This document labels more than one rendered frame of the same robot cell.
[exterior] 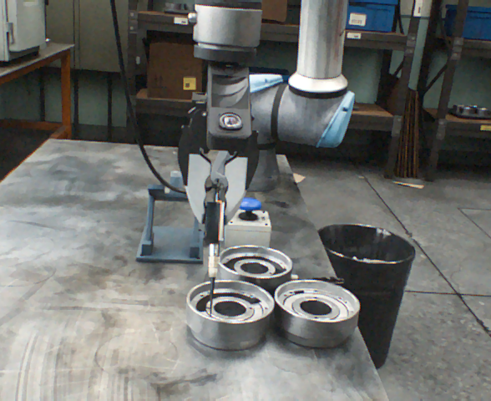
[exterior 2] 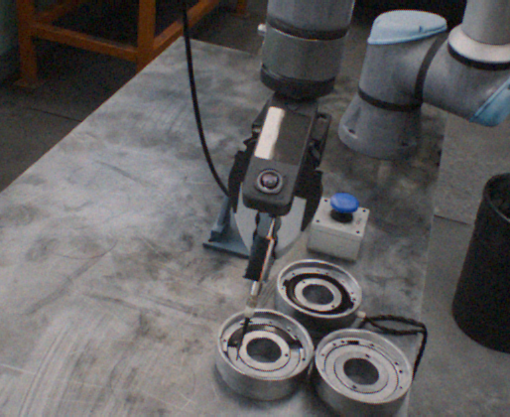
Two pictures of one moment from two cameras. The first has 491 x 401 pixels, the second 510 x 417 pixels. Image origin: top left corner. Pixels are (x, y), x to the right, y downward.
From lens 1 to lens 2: 25 cm
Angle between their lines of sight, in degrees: 21
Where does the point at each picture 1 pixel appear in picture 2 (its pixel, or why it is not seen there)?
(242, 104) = (292, 158)
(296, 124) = (446, 92)
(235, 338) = (255, 391)
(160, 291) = (210, 297)
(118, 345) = (140, 362)
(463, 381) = not seen: outside the picture
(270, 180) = (405, 149)
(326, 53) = (499, 13)
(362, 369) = not seen: outside the picture
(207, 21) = (272, 46)
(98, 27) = not seen: outside the picture
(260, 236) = (348, 243)
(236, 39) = (303, 73)
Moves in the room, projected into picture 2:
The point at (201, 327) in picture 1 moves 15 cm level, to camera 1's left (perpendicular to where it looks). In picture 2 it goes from (223, 368) to (98, 321)
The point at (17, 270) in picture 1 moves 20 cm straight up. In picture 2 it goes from (79, 235) to (77, 99)
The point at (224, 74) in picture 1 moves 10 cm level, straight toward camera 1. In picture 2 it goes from (285, 109) to (252, 159)
